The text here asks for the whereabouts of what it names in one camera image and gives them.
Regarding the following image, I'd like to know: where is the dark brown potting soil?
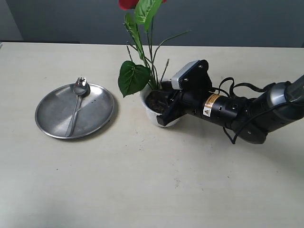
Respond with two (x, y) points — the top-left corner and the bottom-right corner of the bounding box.
(144, 93), (168, 114)

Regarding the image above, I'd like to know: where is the white plastic flower pot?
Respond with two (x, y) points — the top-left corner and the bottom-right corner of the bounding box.
(140, 85), (181, 127)

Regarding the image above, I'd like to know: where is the round steel plate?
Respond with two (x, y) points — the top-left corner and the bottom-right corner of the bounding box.
(35, 83), (116, 140)

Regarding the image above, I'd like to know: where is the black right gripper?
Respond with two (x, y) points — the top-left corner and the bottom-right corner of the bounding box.
(149, 71), (247, 129)

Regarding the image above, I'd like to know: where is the artificial red flower stem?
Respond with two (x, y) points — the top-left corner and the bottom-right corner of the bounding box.
(117, 0), (189, 97)

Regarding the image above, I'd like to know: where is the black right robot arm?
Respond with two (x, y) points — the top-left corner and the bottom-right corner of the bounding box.
(149, 75), (304, 144)

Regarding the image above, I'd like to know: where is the steel spork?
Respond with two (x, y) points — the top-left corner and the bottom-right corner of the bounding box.
(65, 77), (89, 137)

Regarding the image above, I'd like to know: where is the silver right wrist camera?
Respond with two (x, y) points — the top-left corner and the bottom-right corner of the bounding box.
(171, 59), (212, 91)

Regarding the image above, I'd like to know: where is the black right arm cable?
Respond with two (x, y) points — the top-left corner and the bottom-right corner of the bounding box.
(211, 77), (292, 145)

